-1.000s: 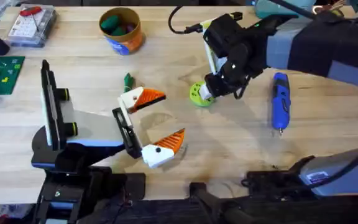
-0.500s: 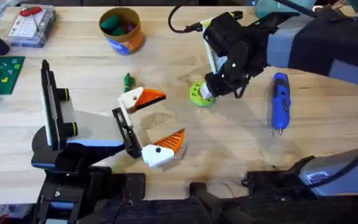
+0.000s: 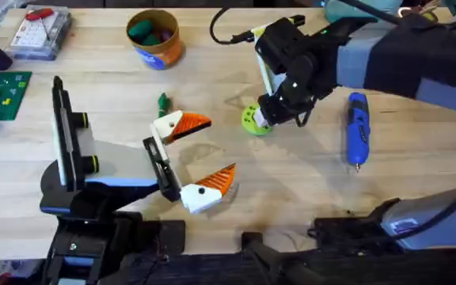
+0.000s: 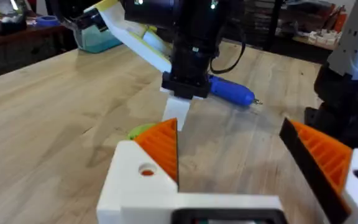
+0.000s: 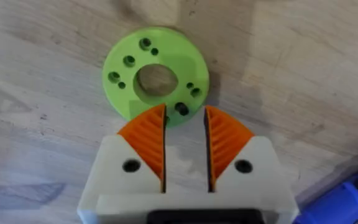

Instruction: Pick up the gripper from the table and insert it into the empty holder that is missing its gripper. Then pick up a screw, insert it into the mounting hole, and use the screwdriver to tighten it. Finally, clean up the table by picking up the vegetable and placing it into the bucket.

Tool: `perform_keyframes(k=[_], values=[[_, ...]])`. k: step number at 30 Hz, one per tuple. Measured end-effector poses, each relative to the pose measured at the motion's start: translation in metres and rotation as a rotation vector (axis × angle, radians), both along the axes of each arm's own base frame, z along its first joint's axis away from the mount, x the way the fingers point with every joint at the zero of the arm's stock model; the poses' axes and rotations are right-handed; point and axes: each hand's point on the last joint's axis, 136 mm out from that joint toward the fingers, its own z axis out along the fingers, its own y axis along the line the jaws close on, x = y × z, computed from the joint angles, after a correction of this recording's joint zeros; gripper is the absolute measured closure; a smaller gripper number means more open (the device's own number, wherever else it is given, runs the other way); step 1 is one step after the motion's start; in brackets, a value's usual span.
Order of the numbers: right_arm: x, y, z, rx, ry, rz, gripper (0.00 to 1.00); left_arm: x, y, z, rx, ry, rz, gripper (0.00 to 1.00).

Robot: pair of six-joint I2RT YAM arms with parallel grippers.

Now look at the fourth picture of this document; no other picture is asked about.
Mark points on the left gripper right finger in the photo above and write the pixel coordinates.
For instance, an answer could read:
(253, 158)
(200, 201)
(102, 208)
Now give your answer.
(325, 165)

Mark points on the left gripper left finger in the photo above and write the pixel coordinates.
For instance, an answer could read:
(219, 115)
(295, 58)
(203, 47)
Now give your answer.
(129, 186)

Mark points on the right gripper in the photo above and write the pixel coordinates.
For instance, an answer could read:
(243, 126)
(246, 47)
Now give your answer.
(191, 62)

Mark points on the green vegetable toy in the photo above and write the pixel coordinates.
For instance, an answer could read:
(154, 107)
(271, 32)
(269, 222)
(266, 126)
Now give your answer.
(138, 130)

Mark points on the blue electric screwdriver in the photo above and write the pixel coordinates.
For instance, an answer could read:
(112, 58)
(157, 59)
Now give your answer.
(232, 90)

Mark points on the clear teal bucket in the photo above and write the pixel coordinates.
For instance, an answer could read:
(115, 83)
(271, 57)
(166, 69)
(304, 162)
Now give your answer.
(95, 40)

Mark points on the heap of white blocks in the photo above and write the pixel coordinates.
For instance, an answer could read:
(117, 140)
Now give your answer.
(323, 37)

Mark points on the blue tape roll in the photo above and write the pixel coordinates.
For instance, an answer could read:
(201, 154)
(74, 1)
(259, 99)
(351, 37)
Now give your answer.
(47, 20)

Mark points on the dark wooden side table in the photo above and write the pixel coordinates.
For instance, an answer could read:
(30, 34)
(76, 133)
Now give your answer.
(8, 46)

